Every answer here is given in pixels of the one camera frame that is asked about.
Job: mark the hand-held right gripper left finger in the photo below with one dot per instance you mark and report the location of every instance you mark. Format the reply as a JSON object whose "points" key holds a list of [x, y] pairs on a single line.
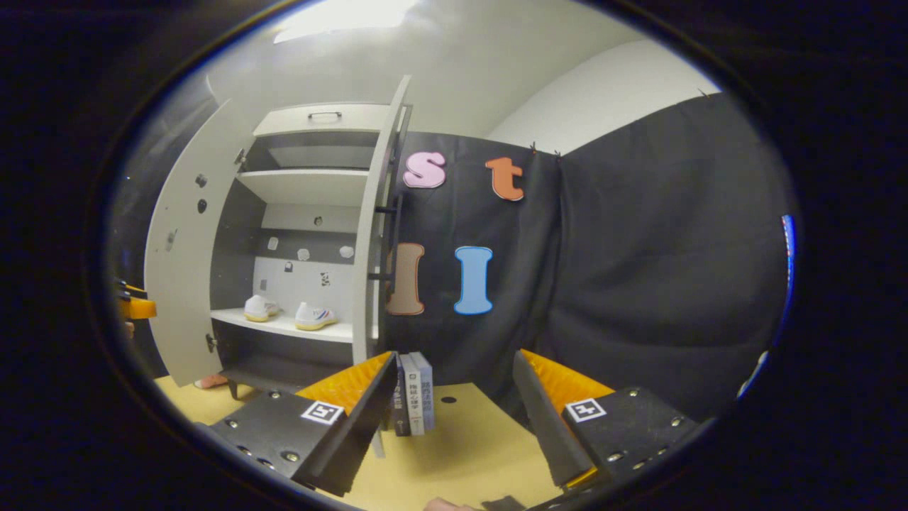
{"points": [[369, 426]]}

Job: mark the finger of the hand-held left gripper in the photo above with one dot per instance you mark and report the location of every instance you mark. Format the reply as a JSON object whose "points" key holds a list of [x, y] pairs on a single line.
{"points": [[140, 309], [131, 291]]}

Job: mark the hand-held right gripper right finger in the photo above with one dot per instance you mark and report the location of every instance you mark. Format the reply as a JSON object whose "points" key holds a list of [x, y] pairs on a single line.
{"points": [[550, 433]]}

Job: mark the white cabinet door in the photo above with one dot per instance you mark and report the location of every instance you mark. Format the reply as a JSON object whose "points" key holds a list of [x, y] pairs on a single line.
{"points": [[372, 248], [184, 284]]}

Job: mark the white canvas shoe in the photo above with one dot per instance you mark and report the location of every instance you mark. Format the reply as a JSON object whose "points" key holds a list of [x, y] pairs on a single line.
{"points": [[316, 317], [260, 309]]}

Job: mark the white shoe cabinet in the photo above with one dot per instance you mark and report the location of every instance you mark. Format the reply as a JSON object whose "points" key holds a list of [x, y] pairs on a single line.
{"points": [[298, 188]]}

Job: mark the white cabinet drawer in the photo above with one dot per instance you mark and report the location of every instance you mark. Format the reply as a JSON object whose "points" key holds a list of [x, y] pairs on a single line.
{"points": [[319, 121]]}

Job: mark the grey blue book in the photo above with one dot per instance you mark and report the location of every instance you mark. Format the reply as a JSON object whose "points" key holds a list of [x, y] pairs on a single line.
{"points": [[425, 387]]}

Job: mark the watermelon slice toy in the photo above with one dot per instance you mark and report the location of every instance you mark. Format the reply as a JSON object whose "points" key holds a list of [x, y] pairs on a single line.
{"points": [[211, 382]]}

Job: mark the black backdrop cloth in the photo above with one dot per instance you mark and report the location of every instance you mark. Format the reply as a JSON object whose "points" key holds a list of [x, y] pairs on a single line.
{"points": [[674, 248]]}

